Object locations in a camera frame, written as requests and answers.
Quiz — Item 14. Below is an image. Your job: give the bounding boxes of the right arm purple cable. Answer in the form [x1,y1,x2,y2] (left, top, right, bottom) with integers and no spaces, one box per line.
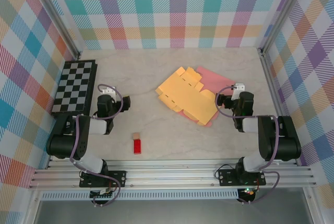
[215,85,281,205]

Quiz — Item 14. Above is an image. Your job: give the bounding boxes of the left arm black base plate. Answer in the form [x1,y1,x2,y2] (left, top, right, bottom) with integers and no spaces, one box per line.
[79,170,127,188]

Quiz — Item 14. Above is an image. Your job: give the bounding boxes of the aluminium side floor rail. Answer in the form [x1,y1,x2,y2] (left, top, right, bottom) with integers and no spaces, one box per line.
[259,49,300,166]

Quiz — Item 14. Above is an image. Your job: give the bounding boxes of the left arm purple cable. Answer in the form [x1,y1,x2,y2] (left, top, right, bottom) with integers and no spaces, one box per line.
[69,84,124,207]

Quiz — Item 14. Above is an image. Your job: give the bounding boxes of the yellow paper box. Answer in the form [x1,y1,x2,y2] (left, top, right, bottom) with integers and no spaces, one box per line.
[155,66,219,127]

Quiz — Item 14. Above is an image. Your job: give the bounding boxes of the red toy block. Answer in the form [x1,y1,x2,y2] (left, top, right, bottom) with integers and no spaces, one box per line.
[133,138,144,155]

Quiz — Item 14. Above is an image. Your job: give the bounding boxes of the grey metal sheet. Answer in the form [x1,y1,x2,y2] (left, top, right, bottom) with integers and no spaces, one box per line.
[33,199,314,224]

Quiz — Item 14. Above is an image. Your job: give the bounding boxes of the black grey chessboard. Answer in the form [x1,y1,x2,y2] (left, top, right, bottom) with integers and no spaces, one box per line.
[50,60,99,120]

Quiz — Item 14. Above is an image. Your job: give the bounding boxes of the aluminium mounting rail frame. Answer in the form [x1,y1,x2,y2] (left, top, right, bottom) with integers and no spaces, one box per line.
[28,159,318,190]

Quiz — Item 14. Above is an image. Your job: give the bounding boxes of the pink paper box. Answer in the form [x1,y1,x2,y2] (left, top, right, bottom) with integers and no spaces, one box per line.
[177,66,237,123]

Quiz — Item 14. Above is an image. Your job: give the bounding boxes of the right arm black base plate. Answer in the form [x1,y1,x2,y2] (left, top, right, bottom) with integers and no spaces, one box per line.
[218,169,267,187]

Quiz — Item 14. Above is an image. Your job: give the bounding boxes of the aluminium corner post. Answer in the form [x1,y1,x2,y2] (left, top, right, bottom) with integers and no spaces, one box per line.
[31,0,81,60]
[257,0,308,56]

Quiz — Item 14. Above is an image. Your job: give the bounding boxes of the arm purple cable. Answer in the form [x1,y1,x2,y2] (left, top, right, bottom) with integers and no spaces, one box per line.
[69,84,124,207]
[215,85,281,205]

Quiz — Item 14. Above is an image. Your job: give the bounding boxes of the slotted grey cable tray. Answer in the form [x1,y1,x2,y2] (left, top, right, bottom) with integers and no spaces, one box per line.
[41,192,240,201]

